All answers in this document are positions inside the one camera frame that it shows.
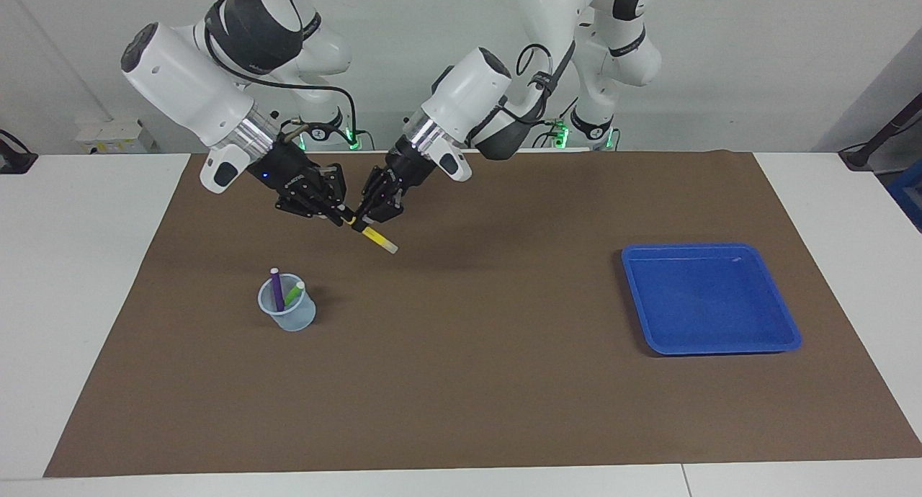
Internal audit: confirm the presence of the black table clamp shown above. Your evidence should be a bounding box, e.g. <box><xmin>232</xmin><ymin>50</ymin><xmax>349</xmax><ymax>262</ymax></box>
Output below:
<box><xmin>0</xmin><ymin>128</ymin><xmax>38</xmax><ymax>175</ymax></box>

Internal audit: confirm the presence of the black stand bracket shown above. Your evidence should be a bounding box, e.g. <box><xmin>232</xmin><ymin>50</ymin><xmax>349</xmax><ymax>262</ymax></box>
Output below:
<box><xmin>839</xmin><ymin>94</ymin><xmax>922</xmax><ymax>172</ymax></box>

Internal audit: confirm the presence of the black base cable bundle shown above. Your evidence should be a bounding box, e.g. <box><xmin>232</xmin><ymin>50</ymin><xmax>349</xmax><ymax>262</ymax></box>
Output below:
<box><xmin>533</xmin><ymin>115</ymin><xmax>577</xmax><ymax>149</ymax></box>

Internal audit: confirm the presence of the brown table mat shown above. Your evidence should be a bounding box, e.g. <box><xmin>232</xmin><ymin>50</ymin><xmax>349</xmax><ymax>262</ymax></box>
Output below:
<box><xmin>43</xmin><ymin>150</ymin><xmax>922</xmax><ymax>478</ymax></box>

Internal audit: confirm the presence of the blue storage box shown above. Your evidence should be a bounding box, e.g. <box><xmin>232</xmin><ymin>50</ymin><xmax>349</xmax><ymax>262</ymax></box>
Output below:
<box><xmin>887</xmin><ymin>167</ymin><xmax>922</xmax><ymax>233</ymax></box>

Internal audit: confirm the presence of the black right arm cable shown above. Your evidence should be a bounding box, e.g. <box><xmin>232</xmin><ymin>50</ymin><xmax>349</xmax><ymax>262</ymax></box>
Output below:
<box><xmin>204</xmin><ymin>18</ymin><xmax>359</xmax><ymax>152</ymax></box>

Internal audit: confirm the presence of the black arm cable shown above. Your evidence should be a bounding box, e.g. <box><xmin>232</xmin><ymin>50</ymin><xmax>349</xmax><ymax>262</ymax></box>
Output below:
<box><xmin>517</xmin><ymin>42</ymin><xmax>577</xmax><ymax>94</ymax></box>
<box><xmin>204</xmin><ymin>18</ymin><xmax>359</xmax><ymax>152</ymax></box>

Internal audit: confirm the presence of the blue plastic tray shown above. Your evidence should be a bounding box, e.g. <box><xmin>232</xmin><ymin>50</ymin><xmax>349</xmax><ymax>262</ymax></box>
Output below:
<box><xmin>621</xmin><ymin>243</ymin><xmax>802</xmax><ymax>356</ymax></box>

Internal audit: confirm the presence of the clear plastic cup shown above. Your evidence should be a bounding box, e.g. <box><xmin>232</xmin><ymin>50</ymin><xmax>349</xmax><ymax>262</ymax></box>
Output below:
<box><xmin>258</xmin><ymin>273</ymin><xmax>317</xmax><ymax>333</ymax></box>

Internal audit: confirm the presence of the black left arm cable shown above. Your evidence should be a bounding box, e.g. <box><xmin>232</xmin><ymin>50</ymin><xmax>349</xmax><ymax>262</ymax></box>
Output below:
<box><xmin>517</xmin><ymin>42</ymin><xmax>577</xmax><ymax>94</ymax></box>

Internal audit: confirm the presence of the yellow marker pen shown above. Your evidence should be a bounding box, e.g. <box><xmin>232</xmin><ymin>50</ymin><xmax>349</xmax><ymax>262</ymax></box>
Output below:
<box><xmin>349</xmin><ymin>220</ymin><xmax>399</xmax><ymax>255</ymax></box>

